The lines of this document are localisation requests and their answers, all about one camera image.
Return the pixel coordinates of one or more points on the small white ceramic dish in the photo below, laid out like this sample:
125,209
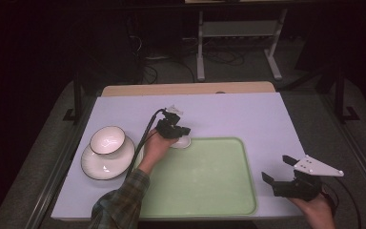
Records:
183,143

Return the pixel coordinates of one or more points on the black metal post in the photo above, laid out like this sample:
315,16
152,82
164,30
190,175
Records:
340,95
77,95

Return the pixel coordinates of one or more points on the person's right hand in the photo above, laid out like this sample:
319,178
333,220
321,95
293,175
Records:
314,211

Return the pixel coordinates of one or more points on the white metal stand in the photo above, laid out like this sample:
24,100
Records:
235,29

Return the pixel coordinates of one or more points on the pale green tray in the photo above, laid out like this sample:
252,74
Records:
203,181

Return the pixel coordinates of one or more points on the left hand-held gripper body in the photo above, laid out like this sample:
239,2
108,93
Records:
168,125

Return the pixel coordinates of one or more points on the light wooden table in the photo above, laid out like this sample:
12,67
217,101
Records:
187,88

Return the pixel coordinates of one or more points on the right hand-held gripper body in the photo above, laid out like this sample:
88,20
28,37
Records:
298,187

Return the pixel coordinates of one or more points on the white ribbed plate dark rim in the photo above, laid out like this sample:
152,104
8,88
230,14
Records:
108,167

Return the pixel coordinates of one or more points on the grey metal frame rail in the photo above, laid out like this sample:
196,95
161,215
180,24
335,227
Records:
359,152
54,178

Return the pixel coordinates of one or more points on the person's left hand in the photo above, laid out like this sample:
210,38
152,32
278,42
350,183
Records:
155,149

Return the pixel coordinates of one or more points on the white bowl dark rim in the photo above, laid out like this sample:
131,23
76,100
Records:
108,140

